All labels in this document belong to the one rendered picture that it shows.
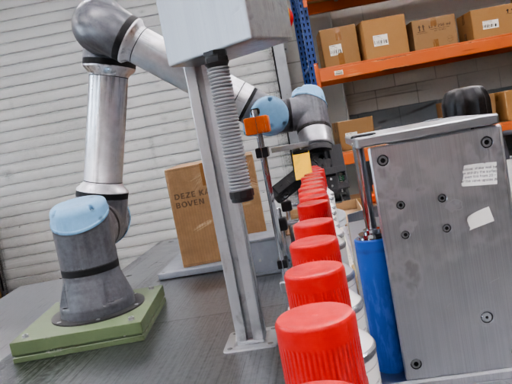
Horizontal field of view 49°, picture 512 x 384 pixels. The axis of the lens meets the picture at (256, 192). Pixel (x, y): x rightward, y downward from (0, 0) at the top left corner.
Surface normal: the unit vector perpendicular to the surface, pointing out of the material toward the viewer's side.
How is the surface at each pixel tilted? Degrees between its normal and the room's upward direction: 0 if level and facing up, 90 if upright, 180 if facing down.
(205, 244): 90
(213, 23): 90
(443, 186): 90
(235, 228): 90
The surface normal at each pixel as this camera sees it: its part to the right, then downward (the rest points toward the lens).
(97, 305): 0.29, -0.25
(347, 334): 0.67, -0.06
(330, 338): 0.22, 0.05
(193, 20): -0.64, 0.19
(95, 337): 0.00, 0.10
